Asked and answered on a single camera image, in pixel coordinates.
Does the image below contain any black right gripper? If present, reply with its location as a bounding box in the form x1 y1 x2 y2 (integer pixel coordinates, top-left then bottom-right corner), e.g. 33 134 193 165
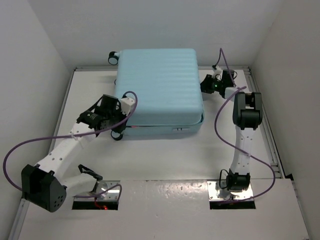
194 74 223 94

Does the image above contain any light blue suitcase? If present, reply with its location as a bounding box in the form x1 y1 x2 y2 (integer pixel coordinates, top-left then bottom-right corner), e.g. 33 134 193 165
108 48 205 141

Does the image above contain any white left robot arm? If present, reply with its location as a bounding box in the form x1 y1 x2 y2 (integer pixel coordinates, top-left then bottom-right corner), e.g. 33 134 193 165
21 94 137 213

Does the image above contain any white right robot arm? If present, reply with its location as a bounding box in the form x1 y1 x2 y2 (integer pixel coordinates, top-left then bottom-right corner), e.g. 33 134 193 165
200 67 263 192

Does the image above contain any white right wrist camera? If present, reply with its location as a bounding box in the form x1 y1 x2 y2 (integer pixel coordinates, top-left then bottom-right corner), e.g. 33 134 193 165
212 65 223 81

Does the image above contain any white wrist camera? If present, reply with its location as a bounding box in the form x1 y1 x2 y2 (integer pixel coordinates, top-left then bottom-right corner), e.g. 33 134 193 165
119 97 137 116
212 65 223 81

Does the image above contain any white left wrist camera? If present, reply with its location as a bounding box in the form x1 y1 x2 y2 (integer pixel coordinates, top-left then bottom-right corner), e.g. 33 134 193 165
119 97 137 116

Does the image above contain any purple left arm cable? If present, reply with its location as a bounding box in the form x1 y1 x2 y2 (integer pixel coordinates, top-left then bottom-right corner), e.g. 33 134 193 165
2 90 139 198

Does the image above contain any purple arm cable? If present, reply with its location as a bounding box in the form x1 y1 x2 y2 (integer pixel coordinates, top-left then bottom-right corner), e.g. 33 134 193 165
2 90 139 198
214 48 276 202

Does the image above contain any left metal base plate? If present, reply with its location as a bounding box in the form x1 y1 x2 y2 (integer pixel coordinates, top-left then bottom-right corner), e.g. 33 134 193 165
74 180 123 202

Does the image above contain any metal base plate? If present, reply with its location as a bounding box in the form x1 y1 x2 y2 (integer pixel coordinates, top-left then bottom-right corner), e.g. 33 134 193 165
207 180 254 202
74 180 123 202

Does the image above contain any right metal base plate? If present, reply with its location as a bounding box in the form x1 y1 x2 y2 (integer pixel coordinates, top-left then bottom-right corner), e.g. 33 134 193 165
207 180 254 202

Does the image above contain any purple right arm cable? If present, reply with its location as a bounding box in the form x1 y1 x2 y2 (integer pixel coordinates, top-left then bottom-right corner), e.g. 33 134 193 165
214 48 276 202

